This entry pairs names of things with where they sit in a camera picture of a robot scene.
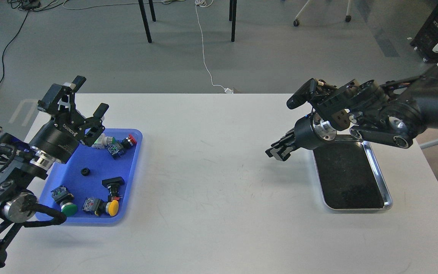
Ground black table leg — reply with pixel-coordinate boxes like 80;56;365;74
229;0;238;42
138;0;156;43

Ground small black gear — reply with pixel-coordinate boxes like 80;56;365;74
80;167;91;177

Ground blue plastic tray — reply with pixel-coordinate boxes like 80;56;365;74
39;128;143;225

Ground silver metal tray black mat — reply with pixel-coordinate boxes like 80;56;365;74
313;139;393;212

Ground black equipment cart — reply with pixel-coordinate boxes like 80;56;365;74
410;3;438;64

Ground white floor cable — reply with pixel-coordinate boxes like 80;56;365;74
195;0;235;94

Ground black floor cable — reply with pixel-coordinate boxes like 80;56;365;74
0;0;60;143

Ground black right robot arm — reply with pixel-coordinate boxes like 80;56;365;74
266;65;438;161

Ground white chair base wheels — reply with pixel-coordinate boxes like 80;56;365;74
292;0;354;27

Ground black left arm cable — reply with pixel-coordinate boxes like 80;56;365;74
0;145;67;229

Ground yellow push button switch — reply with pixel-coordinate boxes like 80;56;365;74
82;197;119;217

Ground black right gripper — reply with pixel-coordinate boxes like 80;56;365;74
265;116;337;161

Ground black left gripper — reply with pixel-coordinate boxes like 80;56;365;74
29;76;109;164

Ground green white push button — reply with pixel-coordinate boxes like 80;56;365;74
91;134;116;149

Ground green round push button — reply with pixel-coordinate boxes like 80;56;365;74
51;185;78;217

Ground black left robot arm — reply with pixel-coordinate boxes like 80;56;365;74
0;76;108;268

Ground red push button switch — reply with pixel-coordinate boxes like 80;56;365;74
105;134;137;159

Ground black square push button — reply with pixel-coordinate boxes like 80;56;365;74
102;177;125;202

